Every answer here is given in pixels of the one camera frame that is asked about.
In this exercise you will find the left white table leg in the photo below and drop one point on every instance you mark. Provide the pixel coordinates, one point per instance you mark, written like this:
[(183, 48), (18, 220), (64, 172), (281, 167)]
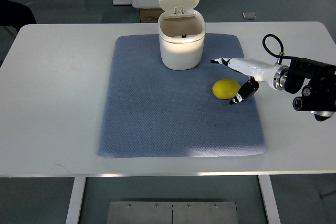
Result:
[(74, 209)]

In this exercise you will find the metal base plate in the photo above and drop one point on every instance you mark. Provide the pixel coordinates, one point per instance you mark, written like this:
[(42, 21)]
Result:
[(172, 212)]

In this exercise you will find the yellow lemon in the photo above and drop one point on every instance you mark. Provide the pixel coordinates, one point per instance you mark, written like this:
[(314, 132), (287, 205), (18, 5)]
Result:
[(225, 89)]

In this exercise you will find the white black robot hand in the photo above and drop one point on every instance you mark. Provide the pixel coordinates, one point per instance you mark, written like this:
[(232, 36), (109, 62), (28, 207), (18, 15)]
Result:
[(258, 72)]

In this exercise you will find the white table leg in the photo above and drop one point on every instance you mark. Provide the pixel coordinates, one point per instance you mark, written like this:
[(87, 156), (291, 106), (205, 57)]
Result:
[(74, 209), (269, 201)]

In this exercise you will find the white trash bin open lid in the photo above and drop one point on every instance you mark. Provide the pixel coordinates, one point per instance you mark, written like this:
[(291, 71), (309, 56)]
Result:
[(181, 34)]

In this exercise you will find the blue textured mat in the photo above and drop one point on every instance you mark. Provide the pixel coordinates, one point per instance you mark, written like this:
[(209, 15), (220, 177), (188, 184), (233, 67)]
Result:
[(153, 111)]

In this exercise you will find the cardboard box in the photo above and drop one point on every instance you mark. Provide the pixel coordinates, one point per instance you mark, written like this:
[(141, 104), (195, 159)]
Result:
[(150, 15)]

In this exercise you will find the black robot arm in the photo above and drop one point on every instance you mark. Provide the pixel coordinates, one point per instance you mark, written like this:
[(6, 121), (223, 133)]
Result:
[(316, 82)]

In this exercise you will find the right white table leg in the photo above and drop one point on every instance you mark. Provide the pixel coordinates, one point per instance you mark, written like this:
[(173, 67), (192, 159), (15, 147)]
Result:
[(269, 201)]

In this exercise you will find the small grey floor plate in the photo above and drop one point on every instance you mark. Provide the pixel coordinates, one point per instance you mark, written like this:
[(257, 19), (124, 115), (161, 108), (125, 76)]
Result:
[(249, 16)]

